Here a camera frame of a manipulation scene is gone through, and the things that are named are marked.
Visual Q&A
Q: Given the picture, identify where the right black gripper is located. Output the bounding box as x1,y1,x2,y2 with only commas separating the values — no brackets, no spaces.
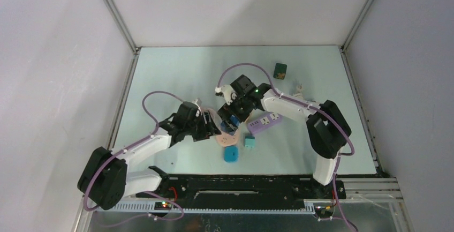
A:
217,94,252,134

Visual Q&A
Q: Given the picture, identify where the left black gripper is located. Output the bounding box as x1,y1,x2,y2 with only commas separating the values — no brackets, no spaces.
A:
184,111,221,143

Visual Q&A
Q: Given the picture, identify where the dark blue cube socket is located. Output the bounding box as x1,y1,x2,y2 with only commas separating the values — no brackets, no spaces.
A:
221,115,240,133

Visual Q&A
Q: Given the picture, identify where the purple power strip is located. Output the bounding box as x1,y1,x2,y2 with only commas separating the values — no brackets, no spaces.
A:
247,113,282,135

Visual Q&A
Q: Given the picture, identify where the dark green cube socket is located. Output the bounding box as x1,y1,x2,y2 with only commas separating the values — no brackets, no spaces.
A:
273,63,287,80

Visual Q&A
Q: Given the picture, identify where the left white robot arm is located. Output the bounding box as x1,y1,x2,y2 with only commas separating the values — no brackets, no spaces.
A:
77,101,222,211

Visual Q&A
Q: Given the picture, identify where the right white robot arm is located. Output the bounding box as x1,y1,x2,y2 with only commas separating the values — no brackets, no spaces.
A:
215,75,351,199

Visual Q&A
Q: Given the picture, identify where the small pink plug adapter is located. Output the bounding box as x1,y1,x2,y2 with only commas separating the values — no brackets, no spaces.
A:
295,84,304,95

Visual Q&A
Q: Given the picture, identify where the round pink power strip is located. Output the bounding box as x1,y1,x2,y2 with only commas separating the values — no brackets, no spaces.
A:
215,130,240,147

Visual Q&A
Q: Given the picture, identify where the teal small cube adapter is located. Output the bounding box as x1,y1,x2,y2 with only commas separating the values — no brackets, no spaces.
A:
244,135,255,148

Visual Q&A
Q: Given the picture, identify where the light blue flat adapter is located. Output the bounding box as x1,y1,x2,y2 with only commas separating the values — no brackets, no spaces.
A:
223,146,239,163

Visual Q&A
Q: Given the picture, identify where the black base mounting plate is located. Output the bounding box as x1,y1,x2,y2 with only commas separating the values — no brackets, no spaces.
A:
153,174,346,209

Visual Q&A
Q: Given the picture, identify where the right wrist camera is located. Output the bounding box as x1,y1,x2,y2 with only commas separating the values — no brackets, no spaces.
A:
215,85,237,106

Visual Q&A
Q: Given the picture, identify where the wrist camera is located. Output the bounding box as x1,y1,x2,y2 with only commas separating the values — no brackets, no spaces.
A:
192,98,203,112
215,85,237,106

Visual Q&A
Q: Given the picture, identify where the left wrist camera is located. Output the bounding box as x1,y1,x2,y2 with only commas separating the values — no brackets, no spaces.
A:
192,98,203,112

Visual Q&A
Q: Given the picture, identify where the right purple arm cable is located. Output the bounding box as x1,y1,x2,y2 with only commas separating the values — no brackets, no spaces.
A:
217,63,355,232

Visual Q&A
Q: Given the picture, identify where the grey cable duct rail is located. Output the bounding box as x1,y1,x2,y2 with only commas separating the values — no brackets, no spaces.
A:
96,200,315,214

